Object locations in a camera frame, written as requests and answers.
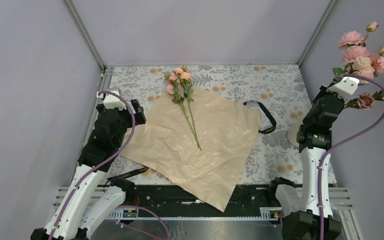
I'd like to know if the light pink rose stem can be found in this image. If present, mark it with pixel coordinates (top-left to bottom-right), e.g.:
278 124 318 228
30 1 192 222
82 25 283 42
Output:
361 46 384 79

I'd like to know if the cream bud rose stem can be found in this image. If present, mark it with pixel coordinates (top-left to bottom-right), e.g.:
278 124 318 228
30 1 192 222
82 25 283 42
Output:
345 56 375 78

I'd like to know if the large pink rose stem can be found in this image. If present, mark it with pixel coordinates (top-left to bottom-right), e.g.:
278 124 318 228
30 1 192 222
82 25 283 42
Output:
332 21 379 75

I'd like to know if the small pink rose stem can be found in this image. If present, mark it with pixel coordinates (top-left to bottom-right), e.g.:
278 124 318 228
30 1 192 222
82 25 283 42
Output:
164 71 198 141

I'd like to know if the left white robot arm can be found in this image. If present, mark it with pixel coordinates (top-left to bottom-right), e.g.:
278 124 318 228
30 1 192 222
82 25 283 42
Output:
30 99 146 240

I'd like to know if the floral patterned table mat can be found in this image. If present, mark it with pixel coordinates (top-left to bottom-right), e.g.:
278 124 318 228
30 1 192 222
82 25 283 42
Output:
94 64 338 186

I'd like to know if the beige cylindrical vase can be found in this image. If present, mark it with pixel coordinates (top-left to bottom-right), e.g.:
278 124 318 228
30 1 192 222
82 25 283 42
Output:
287 117 304 147

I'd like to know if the peach paper flower bouquet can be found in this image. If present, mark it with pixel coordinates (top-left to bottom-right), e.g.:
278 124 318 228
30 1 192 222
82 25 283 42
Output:
121 86 262 212

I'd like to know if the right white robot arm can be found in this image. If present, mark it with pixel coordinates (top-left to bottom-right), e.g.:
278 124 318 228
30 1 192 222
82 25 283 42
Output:
266 86 344 240

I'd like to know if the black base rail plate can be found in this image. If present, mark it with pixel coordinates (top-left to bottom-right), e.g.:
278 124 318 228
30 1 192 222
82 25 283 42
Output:
123 184 281 219

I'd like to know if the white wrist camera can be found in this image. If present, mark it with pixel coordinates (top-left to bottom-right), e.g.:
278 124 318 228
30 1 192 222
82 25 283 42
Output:
326 76 360 100
96 87 127 111

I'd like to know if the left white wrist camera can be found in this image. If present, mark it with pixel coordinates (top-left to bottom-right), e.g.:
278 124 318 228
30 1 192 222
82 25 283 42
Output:
96 87 127 111

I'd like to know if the peach orange rose stem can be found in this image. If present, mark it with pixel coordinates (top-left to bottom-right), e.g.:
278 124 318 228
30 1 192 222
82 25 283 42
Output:
170 66 203 151

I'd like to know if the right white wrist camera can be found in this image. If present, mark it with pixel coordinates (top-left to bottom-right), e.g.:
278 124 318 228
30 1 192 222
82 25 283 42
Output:
326 76 360 100

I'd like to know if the dusty mauve rose stem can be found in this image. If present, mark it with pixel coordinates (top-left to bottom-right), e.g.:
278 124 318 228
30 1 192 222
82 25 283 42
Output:
344 90 384 110

